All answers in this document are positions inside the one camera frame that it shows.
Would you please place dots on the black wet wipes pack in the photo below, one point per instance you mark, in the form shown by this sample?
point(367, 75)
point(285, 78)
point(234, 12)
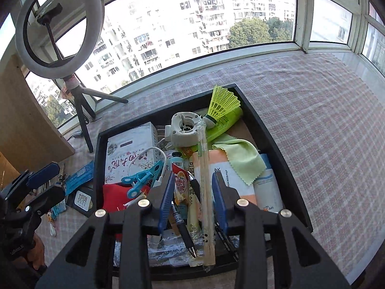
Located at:
point(82, 203)

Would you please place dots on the black tripod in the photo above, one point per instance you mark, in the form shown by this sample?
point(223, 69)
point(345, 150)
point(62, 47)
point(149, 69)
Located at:
point(79, 102)

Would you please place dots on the silver metal clip tool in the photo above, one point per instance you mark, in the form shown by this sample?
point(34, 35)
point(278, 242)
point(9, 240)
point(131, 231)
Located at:
point(61, 176)

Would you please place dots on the yellow stick sachet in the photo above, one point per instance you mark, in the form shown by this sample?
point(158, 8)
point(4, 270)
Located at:
point(194, 216)

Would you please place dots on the white plastic reel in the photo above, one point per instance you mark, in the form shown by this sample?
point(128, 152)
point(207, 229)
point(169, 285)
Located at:
point(183, 129)

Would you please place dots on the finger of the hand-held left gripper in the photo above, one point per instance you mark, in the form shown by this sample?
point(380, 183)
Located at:
point(42, 171)
point(45, 198)

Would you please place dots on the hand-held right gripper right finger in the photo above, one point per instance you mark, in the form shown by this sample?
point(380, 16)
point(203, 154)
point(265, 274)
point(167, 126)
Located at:
point(219, 198)

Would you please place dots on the lime green pouch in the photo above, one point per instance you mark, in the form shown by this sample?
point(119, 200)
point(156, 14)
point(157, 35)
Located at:
point(228, 123)

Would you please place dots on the blue flat packet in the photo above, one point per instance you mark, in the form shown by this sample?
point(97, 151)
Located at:
point(79, 176)

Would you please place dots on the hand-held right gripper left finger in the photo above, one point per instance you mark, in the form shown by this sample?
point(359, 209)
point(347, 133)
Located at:
point(167, 198)

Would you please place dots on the black pen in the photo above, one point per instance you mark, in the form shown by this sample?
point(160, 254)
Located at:
point(194, 186)
point(183, 228)

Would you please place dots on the red fabric pouch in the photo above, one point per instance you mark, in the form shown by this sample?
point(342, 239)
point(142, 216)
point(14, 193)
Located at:
point(114, 192)

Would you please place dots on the black tray container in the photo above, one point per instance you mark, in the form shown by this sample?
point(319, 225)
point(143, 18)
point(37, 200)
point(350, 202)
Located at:
point(270, 156)

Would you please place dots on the clear plastic tube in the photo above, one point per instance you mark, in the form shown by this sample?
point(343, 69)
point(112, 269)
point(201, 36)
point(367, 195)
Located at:
point(204, 162)

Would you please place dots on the white printed box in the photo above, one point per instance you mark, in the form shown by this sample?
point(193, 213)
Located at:
point(129, 153)

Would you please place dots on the clear plastic zip bag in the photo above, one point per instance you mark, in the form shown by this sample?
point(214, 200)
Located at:
point(168, 246)

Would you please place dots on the coffee creamer sachet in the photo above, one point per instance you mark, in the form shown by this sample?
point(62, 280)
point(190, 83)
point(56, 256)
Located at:
point(180, 183)

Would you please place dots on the yellow plastic shuttlecock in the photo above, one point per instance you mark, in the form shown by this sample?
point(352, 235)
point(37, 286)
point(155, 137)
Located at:
point(224, 102)

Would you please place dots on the white sunscreen tube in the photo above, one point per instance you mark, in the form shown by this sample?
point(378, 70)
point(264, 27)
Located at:
point(267, 183)

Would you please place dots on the blue plastic clothes peg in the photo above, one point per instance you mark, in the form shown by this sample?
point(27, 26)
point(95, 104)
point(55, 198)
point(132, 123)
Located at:
point(141, 177)

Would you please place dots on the light wooden board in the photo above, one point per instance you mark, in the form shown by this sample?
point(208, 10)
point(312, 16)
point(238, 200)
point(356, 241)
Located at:
point(27, 120)

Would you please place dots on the light green cleaning cloth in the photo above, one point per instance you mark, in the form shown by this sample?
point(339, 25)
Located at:
point(240, 159)

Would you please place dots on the orange white tissue pack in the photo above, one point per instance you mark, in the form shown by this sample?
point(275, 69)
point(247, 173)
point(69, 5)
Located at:
point(221, 159)

